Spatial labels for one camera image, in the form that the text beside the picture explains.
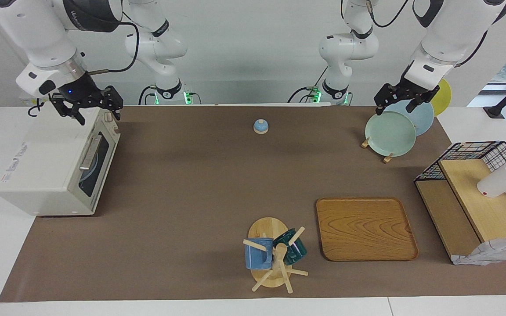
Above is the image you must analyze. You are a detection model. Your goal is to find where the oven door with metal handle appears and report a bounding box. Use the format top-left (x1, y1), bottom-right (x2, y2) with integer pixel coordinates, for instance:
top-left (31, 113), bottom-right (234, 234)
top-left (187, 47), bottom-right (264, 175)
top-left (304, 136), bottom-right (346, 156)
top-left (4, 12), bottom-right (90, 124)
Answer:
top-left (76, 129), bottom-right (121, 215)

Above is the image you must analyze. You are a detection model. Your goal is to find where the light blue round plate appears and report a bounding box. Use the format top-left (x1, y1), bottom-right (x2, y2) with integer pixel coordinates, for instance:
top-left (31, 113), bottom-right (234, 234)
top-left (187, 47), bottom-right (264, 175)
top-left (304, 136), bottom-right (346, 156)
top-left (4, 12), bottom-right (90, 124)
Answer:
top-left (80, 151), bottom-right (100, 185)

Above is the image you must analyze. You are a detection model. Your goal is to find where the white toaster oven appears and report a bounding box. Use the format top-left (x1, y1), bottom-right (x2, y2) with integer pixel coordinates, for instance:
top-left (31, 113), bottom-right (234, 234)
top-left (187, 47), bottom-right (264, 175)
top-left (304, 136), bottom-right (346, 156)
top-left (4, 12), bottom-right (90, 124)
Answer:
top-left (0, 105), bottom-right (121, 216)

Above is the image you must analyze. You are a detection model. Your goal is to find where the pale blue racked plate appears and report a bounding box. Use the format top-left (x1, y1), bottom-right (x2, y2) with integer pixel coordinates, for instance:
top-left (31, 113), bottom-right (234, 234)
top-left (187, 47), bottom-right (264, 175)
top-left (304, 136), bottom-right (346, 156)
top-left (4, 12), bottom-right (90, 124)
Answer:
top-left (383, 99), bottom-right (435, 136)

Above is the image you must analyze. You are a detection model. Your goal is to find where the pale green plate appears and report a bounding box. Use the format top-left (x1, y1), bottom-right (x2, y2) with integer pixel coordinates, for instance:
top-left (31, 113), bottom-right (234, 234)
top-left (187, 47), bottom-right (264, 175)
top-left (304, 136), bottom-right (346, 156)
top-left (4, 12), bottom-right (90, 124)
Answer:
top-left (365, 111), bottom-right (417, 157)

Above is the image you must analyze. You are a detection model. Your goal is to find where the yellow plate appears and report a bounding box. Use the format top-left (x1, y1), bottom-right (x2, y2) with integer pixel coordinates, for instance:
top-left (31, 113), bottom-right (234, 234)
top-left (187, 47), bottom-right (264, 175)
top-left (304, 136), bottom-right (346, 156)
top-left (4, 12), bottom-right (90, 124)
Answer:
top-left (430, 78), bottom-right (452, 117)

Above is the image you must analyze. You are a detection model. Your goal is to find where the wooden plate rack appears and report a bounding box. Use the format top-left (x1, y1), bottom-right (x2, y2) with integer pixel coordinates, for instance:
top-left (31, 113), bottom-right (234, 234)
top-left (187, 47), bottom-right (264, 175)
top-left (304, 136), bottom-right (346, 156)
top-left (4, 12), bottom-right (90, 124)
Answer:
top-left (361, 137), bottom-right (393, 164)

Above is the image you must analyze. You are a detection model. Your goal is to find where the white plastic cup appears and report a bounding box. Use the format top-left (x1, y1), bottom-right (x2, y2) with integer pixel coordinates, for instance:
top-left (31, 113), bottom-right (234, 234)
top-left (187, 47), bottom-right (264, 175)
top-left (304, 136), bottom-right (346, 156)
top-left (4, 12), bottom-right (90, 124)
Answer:
top-left (477, 162), bottom-right (506, 198)

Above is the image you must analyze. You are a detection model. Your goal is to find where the wooden serving tray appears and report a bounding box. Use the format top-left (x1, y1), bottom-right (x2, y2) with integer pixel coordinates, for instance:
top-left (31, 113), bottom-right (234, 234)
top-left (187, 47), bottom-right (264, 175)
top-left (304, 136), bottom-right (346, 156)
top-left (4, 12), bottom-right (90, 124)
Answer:
top-left (316, 197), bottom-right (419, 262)

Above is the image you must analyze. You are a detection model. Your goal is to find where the wooden stepped shelf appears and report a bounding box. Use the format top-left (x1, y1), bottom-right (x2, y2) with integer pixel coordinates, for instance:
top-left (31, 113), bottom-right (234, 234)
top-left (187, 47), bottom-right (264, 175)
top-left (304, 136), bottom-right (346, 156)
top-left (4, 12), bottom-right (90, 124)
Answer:
top-left (414, 159), bottom-right (506, 264)

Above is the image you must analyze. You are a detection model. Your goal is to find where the brown table mat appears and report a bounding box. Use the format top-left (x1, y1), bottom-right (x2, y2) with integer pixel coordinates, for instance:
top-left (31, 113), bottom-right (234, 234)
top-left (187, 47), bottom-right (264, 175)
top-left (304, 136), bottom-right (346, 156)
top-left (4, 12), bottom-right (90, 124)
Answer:
top-left (0, 105), bottom-right (506, 302)

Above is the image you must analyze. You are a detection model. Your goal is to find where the wooden mug tree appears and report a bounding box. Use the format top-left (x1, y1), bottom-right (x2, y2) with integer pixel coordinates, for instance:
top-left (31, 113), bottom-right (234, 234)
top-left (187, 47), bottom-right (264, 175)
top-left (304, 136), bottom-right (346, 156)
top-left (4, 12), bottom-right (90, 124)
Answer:
top-left (242, 217), bottom-right (309, 294)

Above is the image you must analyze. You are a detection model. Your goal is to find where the dark green ceramic mug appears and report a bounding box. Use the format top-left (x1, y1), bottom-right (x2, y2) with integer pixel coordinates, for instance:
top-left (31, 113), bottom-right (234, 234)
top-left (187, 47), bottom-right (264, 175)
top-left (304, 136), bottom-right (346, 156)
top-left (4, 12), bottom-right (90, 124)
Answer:
top-left (273, 228), bottom-right (307, 266)

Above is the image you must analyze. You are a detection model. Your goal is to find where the grey patterned cloth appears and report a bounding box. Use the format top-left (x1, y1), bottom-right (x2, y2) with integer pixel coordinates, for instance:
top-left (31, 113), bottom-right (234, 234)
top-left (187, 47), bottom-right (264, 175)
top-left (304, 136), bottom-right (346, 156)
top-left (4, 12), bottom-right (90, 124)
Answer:
top-left (452, 236), bottom-right (506, 266)

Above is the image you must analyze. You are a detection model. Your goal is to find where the blue ceramic mug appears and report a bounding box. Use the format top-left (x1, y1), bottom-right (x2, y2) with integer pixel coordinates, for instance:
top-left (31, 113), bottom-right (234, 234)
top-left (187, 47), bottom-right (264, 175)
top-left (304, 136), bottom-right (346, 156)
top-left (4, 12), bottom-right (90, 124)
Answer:
top-left (244, 238), bottom-right (274, 270)

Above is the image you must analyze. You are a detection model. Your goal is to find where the black coiled cable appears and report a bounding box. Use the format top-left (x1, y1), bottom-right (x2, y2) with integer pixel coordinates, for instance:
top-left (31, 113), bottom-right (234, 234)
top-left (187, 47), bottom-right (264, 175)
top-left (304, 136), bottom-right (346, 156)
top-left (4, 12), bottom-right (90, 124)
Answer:
top-left (27, 97), bottom-right (54, 117)

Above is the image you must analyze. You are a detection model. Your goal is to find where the black wire basket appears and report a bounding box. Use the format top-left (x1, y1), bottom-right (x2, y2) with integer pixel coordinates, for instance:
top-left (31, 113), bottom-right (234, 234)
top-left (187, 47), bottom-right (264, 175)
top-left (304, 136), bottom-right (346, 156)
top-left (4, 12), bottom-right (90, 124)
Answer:
top-left (414, 141), bottom-right (506, 233)

